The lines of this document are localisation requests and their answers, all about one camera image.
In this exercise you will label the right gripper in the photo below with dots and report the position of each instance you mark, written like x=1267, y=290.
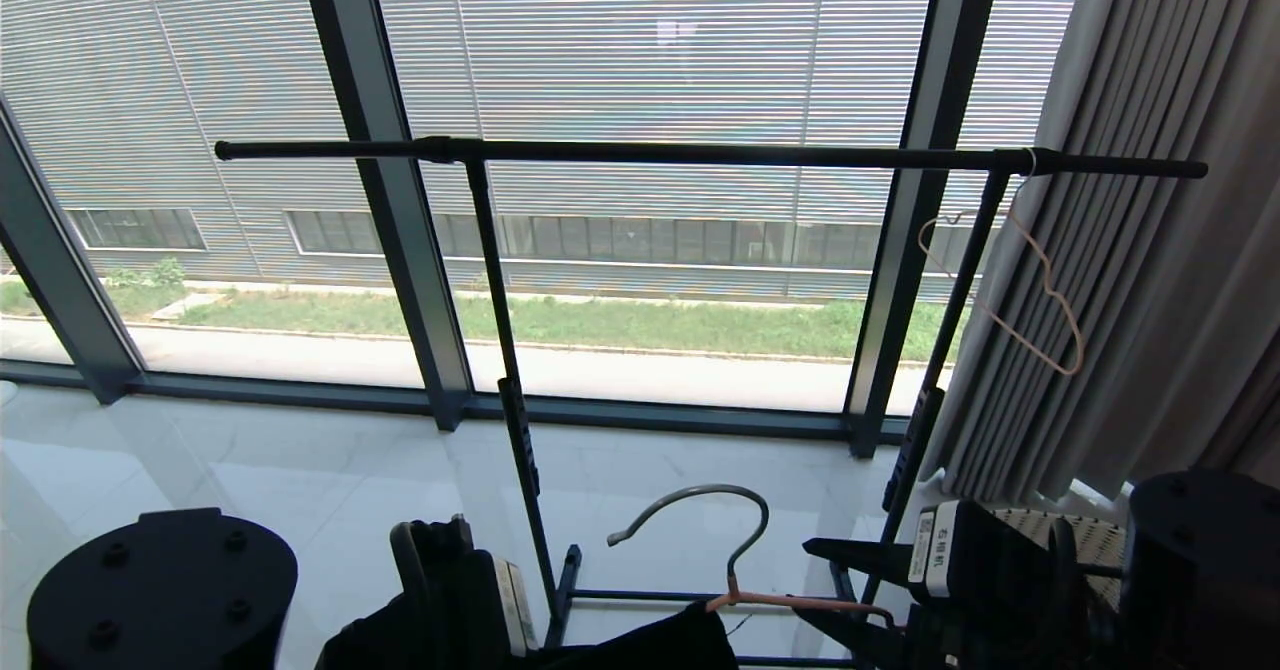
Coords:
x=980, y=640

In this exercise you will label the pink clothes hanger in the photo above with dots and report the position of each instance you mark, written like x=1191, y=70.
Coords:
x=1048, y=280
x=800, y=601

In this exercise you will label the black garment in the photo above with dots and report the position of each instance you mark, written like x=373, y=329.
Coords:
x=650, y=645

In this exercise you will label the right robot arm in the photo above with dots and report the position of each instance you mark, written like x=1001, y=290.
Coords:
x=1200, y=570

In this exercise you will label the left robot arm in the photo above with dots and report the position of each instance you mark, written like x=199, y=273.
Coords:
x=160, y=600

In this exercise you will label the white laundry basket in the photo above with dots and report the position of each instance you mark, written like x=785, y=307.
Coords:
x=1090, y=540

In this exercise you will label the black clothes rack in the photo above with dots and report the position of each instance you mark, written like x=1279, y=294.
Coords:
x=700, y=154

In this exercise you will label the beige curtain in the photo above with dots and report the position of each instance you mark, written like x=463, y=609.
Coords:
x=1150, y=250

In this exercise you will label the window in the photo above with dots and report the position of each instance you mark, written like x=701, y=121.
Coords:
x=650, y=50

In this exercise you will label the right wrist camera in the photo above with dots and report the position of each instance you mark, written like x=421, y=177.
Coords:
x=990, y=550

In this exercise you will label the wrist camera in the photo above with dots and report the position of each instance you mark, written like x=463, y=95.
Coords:
x=990, y=550
x=480, y=600

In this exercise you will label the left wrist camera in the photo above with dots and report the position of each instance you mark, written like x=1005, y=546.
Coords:
x=480, y=600

